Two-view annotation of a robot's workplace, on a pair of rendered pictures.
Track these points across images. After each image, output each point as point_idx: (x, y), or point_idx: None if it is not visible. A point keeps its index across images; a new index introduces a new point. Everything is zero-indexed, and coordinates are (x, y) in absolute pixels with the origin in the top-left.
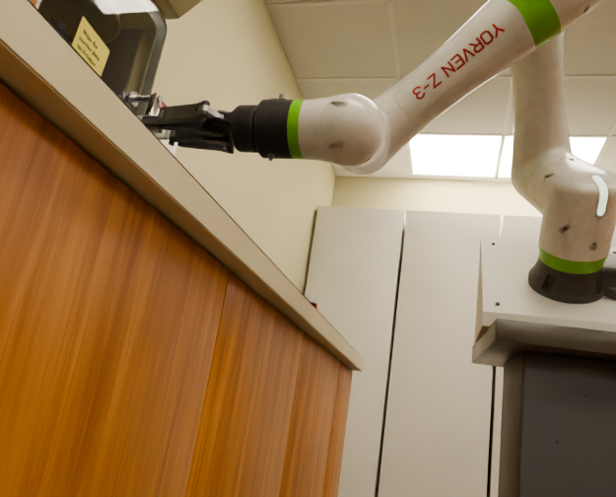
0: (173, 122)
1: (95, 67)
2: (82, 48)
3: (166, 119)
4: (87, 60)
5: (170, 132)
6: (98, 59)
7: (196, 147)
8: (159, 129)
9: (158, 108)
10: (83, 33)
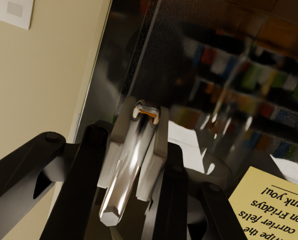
0: (219, 226)
1: (251, 200)
2: (288, 218)
3: (234, 216)
4: (275, 205)
5: (105, 162)
6: (242, 213)
7: (9, 167)
8: (166, 158)
9: (108, 194)
10: (282, 239)
